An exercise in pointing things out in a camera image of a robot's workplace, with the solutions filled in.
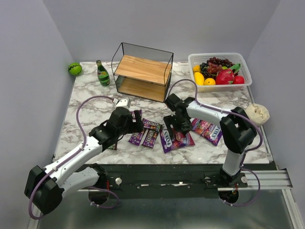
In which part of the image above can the purple Fox's candy bag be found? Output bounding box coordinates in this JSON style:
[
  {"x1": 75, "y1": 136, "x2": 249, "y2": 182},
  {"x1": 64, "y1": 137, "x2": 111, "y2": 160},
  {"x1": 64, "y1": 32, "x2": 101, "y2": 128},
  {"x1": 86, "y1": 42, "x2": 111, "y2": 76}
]
[
  {"x1": 160, "y1": 129, "x2": 195, "y2": 153},
  {"x1": 191, "y1": 118, "x2": 223, "y2": 146}
]

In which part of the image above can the dark grape bunch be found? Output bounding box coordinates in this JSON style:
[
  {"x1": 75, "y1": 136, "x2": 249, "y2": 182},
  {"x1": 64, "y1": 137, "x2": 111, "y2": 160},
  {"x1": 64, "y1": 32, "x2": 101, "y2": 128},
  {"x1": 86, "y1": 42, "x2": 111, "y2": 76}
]
[{"x1": 199, "y1": 57, "x2": 233, "y2": 78}]

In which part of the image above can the red apple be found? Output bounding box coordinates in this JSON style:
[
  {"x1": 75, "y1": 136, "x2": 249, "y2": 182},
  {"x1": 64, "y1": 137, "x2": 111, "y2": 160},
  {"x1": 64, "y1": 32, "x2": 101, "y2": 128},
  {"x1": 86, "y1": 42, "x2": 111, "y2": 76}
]
[{"x1": 233, "y1": 75, "x2": 245, "y2": 84}]

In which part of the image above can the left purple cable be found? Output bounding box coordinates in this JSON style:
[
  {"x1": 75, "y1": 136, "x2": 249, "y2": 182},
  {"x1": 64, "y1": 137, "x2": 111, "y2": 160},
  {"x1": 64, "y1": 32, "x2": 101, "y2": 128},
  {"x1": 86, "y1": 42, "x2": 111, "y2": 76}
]
[{"x1": 28, "y1": 95, "x2": 120, "y2": 219}]

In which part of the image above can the yellow small fruit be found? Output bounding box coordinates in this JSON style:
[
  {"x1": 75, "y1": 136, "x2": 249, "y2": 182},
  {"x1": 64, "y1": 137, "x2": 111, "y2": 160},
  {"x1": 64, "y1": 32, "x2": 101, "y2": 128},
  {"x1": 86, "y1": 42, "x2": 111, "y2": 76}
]
[{"x1": 193, "y1": 65, "x2": 201, "y2": 72}]

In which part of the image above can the orange fruit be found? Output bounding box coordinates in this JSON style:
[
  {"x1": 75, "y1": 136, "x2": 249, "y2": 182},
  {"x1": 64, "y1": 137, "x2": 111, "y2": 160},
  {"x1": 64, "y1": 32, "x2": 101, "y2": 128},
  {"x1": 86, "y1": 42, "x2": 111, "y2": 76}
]
[{"x1": 204, "y1": 78, "x2": 216, "y2": 85}]

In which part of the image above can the black wire wooden shelf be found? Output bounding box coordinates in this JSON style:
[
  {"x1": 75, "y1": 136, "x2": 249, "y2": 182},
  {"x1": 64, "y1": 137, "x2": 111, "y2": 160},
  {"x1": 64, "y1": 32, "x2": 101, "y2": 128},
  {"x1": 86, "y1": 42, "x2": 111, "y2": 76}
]
[{"x1": 111, "y1": 42, "x2": 174, "y2": 103}]

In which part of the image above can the aluminium rail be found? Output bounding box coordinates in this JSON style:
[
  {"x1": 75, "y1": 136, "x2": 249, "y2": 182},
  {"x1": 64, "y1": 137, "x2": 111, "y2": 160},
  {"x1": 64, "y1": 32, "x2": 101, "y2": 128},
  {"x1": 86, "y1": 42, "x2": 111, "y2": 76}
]
[{"x1": 218, "y1": 169, "x2": 293, "y2": 191}]

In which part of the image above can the yellow mango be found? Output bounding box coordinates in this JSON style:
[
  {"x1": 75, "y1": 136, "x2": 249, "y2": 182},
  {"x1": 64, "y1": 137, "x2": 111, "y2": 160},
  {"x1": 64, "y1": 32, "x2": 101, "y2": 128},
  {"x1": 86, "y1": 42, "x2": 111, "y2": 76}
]
[{"x1": 193, "y1": 72, "x2": 204, "y2": 85}]

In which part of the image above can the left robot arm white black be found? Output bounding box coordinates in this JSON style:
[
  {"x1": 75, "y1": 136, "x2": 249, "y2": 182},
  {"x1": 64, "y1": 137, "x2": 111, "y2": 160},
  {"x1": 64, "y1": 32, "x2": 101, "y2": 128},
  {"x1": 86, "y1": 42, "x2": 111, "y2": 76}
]
[{"x1": 24, "y1": 106, "x2": 143, "y2": 219}]

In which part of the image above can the red dragon fruit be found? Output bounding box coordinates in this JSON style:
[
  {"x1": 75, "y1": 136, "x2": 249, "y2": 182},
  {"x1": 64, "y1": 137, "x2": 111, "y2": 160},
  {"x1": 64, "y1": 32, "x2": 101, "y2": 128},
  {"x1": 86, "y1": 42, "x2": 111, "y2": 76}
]
[{"x1": 215, "y1": 69, "x2": 234, "y2": 85}]

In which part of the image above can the black mounting base plate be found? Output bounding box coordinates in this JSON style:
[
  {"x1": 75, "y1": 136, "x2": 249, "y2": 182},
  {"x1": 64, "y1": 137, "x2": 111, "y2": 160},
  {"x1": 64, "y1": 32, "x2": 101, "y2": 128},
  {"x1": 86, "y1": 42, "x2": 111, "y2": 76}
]
[{"x1": 78, "y1": 164, "x2": 248, "y2": 200}]

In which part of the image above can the green ball toy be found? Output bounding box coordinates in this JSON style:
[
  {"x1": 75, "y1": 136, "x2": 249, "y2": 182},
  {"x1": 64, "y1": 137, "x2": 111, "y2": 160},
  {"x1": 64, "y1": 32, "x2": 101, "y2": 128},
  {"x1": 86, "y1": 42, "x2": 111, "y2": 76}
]
[{"x1": 68, "y1": 62, "x2": 82, "y2": 76}]

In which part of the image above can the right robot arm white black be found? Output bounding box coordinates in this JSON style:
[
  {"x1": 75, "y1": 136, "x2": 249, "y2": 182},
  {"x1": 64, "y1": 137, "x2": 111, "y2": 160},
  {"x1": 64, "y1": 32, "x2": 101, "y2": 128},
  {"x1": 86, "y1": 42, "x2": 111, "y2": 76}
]
[{"x1": 163, "y1": 94, "x2": 258, "y2": 187}]

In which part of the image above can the green glass bottle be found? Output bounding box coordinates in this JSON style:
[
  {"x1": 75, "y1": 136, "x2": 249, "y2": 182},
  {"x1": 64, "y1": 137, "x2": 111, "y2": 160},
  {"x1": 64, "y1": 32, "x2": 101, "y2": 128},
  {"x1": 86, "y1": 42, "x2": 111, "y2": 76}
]
[{"x1": 96, "y1": 60, "x2": 110, "y2": 86}]

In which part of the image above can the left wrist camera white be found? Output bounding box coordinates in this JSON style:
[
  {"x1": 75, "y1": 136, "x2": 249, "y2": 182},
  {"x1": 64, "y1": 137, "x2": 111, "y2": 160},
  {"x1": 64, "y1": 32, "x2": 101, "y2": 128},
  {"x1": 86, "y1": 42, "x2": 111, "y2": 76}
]
[{"x1": 115, "y1": 98, "x2": 131, "y2": 110}]

